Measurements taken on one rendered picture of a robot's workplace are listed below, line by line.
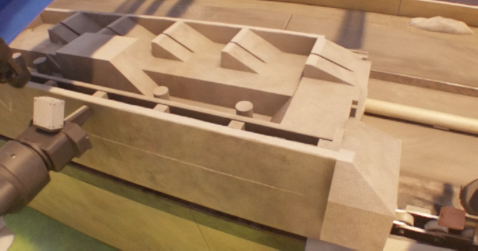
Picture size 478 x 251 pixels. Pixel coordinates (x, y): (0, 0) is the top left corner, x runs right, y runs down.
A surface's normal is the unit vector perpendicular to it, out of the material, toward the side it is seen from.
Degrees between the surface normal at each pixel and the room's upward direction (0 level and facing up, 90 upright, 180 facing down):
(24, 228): 0
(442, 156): 0
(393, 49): 0
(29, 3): 90
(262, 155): 80
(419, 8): 90
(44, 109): 50
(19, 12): 90
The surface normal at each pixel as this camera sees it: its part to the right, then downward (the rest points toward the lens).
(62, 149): 0.92, 0.19
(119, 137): -0.38, 0.58
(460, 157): -0.11, -0.67
